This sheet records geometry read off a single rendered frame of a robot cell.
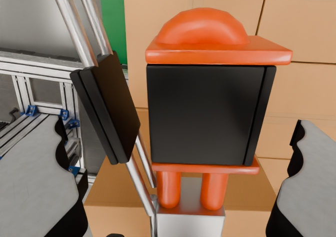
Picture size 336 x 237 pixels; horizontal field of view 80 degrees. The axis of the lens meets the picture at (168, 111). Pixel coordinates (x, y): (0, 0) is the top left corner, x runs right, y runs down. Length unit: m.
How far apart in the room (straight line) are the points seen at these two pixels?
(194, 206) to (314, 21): 0.67
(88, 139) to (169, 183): 1.20
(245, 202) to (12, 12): 1.44
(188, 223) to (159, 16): 0.57
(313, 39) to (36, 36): 1.34
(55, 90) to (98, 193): 0.86
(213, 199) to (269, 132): 0.70
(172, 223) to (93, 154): 1.24
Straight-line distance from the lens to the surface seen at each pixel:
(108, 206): 0.46
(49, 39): 1.43
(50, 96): 1.30
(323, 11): 0.78
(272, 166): 0.99
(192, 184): 0.22
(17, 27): 1.51
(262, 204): 0.48
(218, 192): 0.19
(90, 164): 1.49
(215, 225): 0.21
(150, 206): 0.19
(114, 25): 1.25
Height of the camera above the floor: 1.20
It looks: 61 degrees down
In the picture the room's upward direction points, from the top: 175 degrees counter-clockwise
